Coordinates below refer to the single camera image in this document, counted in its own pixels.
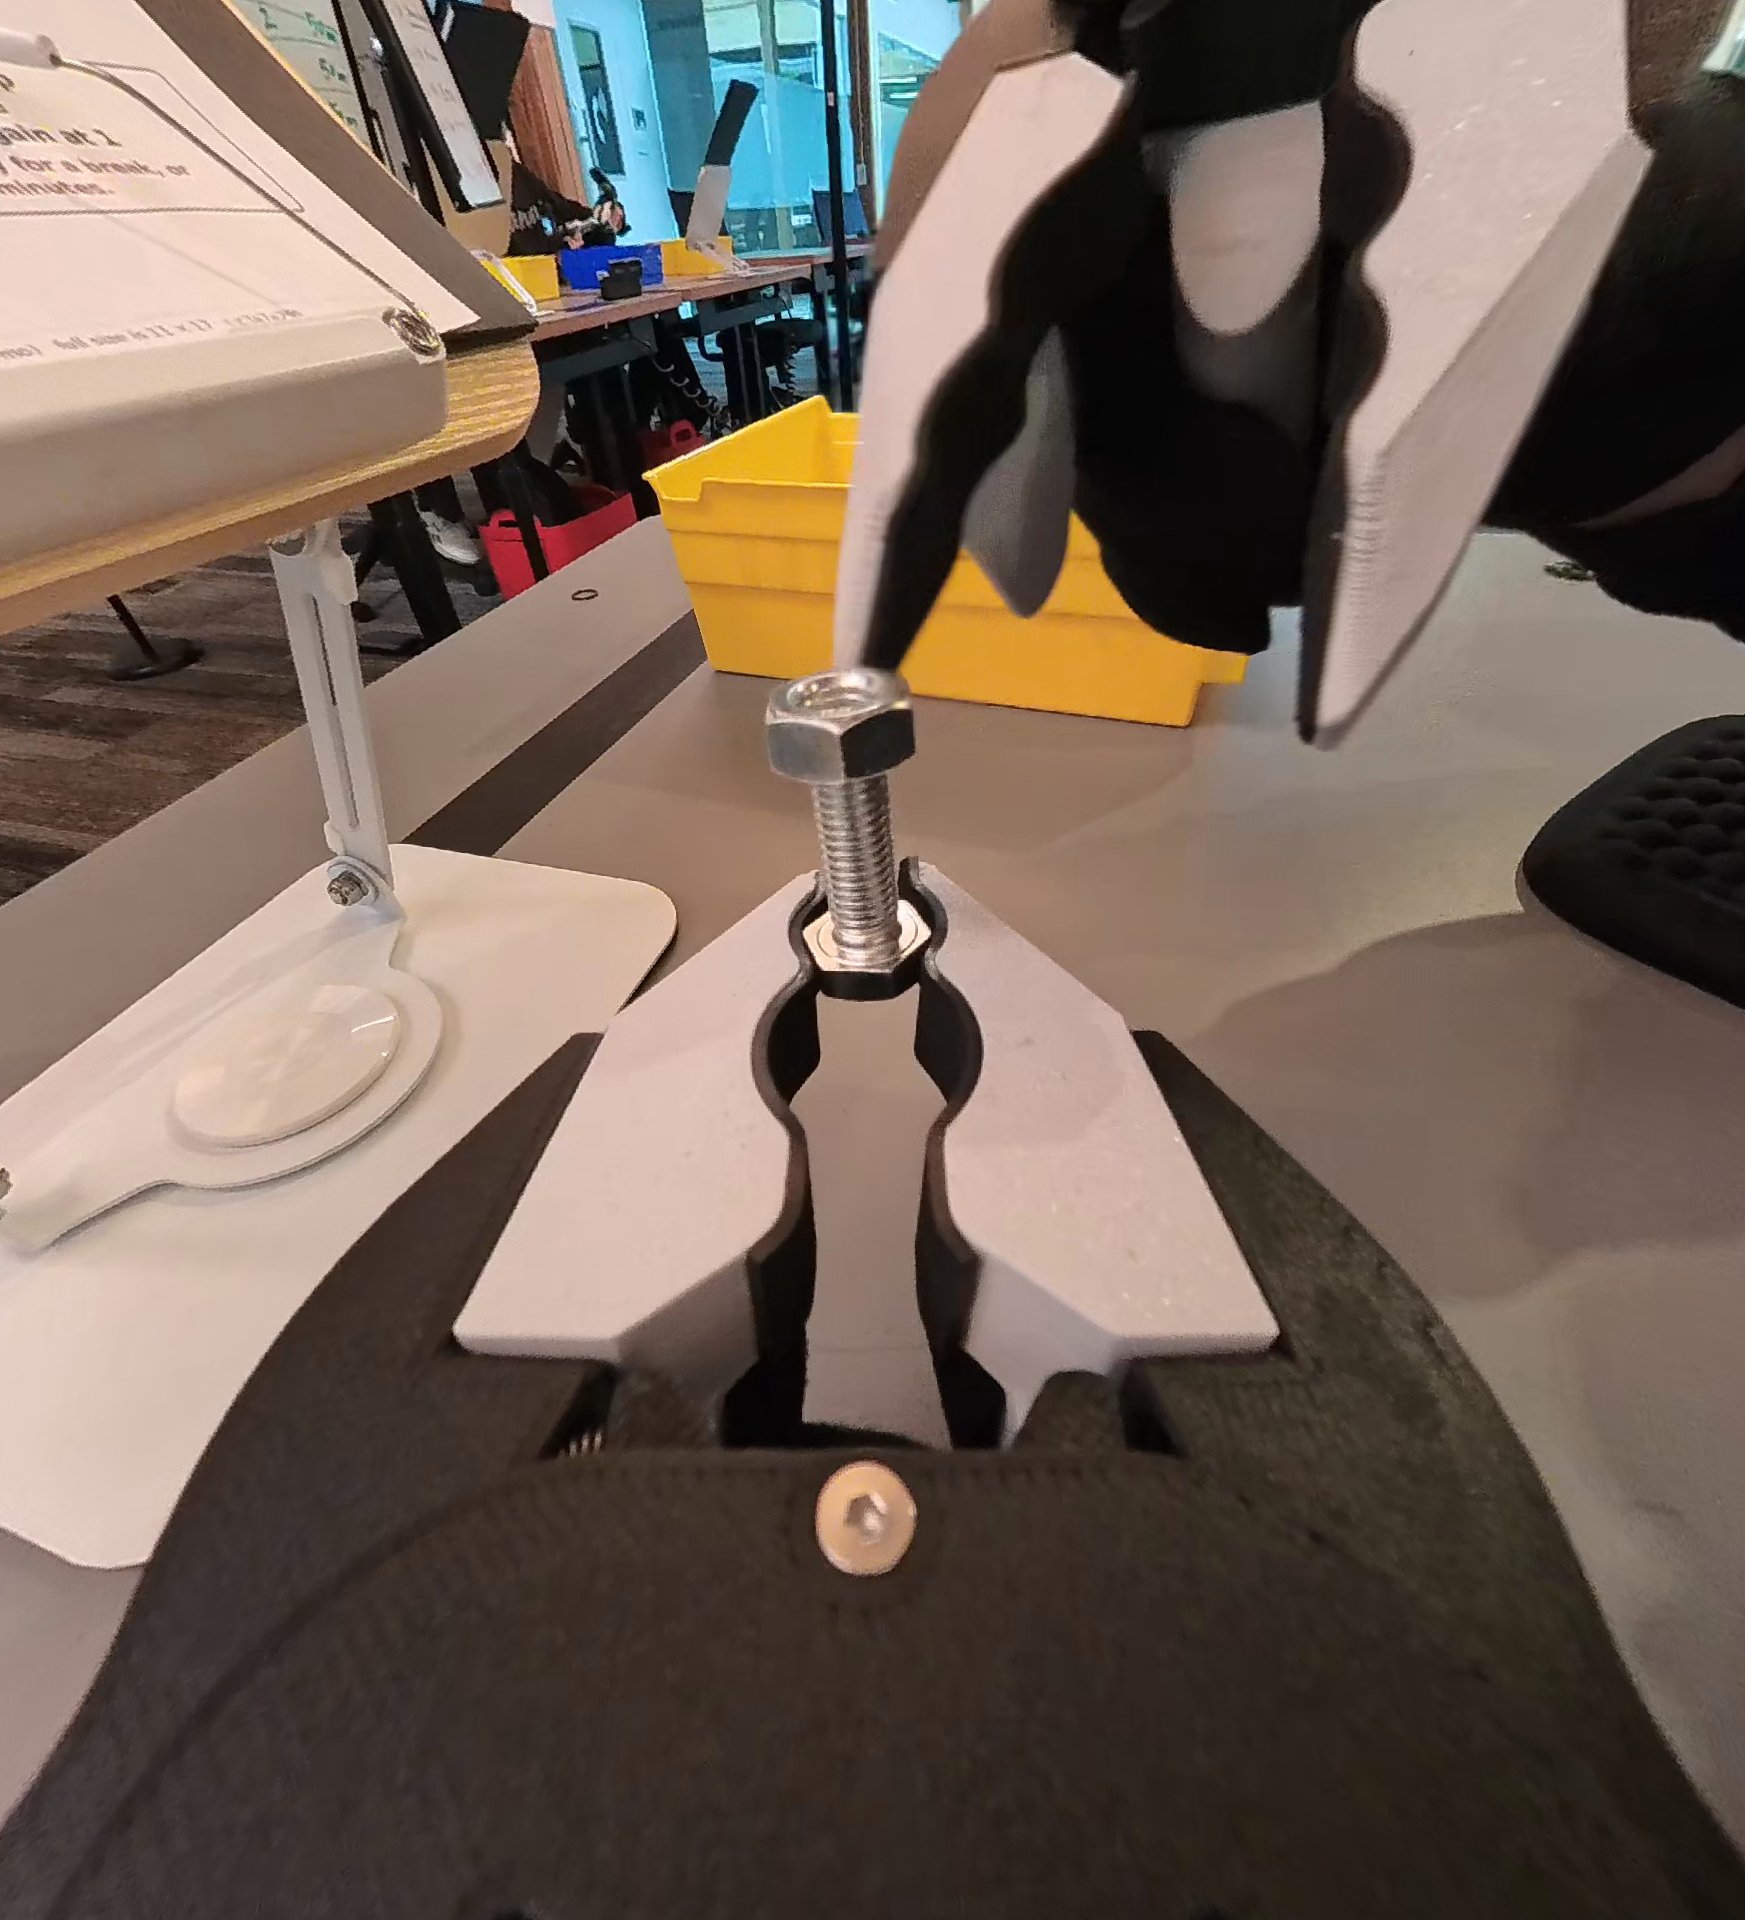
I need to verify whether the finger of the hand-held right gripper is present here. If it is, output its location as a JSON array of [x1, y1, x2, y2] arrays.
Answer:
[[831, 54, 1129, 674], [1295, 0, 1656, 752]]

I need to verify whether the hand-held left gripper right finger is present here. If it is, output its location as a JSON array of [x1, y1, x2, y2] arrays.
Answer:
[[909, 867, 1282, 1444]]

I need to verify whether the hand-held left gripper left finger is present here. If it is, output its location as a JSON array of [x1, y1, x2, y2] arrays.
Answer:
[[455, 874, 826, 1444]]

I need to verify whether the silver hex bolt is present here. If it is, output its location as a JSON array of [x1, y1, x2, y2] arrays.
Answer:
[[794, 773, 940, 977]]

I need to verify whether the silver hex nut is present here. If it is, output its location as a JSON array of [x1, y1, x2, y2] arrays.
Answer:
[[765, 671, 922, 784]]

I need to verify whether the person's right hand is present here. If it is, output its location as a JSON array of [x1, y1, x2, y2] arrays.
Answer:
[[1077, 75, 1745, 663]]

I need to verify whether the long wooden desk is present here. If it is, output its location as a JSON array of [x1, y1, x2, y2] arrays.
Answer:
[[512, 239, 873, 395]]

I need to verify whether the white metal document stand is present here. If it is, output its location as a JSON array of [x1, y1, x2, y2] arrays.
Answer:
[[0, 518, 682, 1572]]

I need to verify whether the yellow plastic bin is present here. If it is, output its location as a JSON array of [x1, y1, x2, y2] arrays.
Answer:
[[640, 396, 1250, 730]]

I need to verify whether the wooden stand board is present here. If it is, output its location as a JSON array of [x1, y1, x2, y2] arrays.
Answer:
[[0, 0, 545, 671]]

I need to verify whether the black framed sign board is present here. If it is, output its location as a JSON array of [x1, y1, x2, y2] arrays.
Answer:
[[360, 0, 505, 212]]

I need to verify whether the whiteboard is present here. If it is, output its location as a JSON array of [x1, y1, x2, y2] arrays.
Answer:
[[218, 0, 364, 136]]

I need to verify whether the black perforated wrist pad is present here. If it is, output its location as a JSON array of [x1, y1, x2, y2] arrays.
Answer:
[[1522, 714, 1745, 1042]]

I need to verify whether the printed instruction sheet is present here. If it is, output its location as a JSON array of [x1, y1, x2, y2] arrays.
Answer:
[[0, 0, 490, 602]]

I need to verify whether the wire page holder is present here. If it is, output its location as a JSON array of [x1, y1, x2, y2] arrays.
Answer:
[[0, 9, 447, 362]]

